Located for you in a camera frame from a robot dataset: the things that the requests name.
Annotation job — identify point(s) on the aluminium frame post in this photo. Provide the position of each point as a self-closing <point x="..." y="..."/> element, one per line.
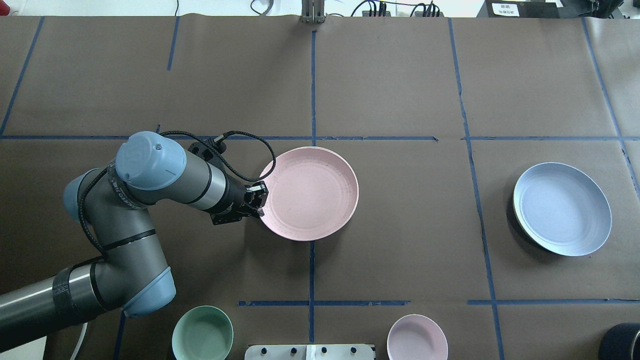
<point x="313" y="11"/>

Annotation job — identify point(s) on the green bowl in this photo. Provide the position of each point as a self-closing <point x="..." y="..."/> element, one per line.
<point x="203" y="333"/>

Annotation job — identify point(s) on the pink bowl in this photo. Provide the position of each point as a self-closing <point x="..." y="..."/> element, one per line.
<point x="416" y="337"/>

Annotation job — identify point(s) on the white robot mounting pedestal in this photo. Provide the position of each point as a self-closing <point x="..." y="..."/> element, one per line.
<point x="349" y="351"/>

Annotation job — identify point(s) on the blue plate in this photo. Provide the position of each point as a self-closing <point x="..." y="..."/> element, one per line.
<point x="561" y="209"/>

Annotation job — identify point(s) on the pink plate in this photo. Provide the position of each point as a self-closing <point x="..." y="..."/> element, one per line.
<point x="313" y="193"/>

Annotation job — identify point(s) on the black box with label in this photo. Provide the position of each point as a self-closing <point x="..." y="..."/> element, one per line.
<point x="518" y="9"/>

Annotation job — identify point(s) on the dark blue saucepan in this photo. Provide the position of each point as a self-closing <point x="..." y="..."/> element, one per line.
<point x="621" y="342"/>

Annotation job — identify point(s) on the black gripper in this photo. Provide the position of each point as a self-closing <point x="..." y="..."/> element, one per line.
<point x="233" y="198"/>

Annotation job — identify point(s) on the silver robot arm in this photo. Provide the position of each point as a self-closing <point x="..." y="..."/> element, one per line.
<point x="111" y="204"/>

